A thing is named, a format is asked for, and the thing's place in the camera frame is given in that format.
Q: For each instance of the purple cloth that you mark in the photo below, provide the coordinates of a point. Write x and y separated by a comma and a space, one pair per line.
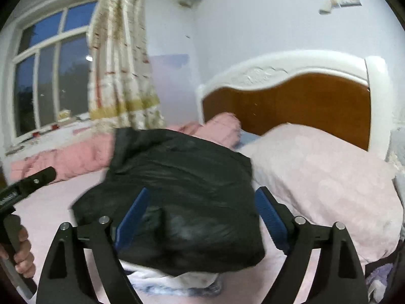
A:
379, 277

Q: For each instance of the pile of folded clothes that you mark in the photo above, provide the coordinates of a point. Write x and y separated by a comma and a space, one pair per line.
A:
177, 283

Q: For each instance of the tree print curtain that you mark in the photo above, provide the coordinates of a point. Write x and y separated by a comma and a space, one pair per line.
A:
123, 63

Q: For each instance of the pink pillow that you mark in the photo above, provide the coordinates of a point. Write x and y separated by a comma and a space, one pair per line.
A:
316, 177

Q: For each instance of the wall picture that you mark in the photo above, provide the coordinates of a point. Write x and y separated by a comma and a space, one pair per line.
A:
343, 1

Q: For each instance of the black down jacket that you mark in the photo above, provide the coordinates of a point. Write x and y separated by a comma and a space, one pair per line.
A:
177, 190

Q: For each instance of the person's left hand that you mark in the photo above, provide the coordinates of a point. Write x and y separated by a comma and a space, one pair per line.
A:
25, 256

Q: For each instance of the light blue cloth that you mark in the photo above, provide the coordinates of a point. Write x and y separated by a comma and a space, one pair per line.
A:
248, 139

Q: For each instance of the white and wooden headboard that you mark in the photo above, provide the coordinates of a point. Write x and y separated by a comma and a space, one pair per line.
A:
300, 107

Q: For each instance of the white framed window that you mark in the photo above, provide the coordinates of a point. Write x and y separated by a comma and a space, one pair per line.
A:
47, 76

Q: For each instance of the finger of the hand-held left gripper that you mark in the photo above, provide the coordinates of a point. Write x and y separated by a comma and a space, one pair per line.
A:
36, 180

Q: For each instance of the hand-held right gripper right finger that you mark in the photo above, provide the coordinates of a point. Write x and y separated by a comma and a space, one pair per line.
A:
270, 218

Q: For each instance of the bed with pink sheet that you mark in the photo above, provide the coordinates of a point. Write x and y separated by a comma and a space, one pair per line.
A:
47, 215

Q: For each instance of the grey cloth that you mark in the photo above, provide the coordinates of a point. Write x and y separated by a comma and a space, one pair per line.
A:
398, 164

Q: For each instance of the pink checked quilt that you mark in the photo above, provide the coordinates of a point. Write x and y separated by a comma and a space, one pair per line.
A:
72, 158

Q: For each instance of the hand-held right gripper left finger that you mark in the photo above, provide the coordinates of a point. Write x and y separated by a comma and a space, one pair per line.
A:
133, 218

